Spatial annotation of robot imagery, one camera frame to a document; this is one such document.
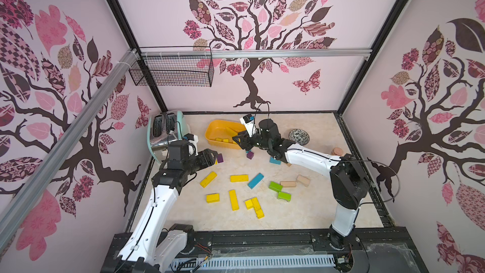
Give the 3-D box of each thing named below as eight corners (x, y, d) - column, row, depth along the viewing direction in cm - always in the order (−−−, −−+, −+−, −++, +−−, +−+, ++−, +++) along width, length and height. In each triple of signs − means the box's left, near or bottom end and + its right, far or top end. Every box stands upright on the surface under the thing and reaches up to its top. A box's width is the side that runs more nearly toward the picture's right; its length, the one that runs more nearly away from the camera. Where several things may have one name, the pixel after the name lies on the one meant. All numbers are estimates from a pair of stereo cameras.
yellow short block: (207, 203, 86) (206, 201, 84) (207, 197, 88) (206, 194, 86) (220, 201, 87) (219, 199, 84) (220, 195, 88) (219, 193, 86)
